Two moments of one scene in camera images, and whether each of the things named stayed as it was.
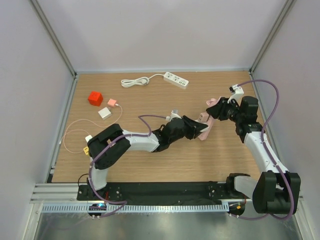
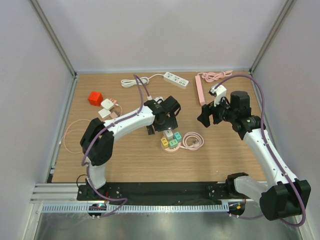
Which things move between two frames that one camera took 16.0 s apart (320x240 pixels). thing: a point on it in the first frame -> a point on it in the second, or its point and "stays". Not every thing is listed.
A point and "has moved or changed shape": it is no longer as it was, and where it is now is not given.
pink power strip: [210, 102] -> [208, 77]
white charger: [197, 120] -> [107, 104]
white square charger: [105, 113] stays
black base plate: [164, 192] stays
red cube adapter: [95, 98] stays
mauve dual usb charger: [203, 117] has moved or changed shape
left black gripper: [193, 127] -> [171, 124]
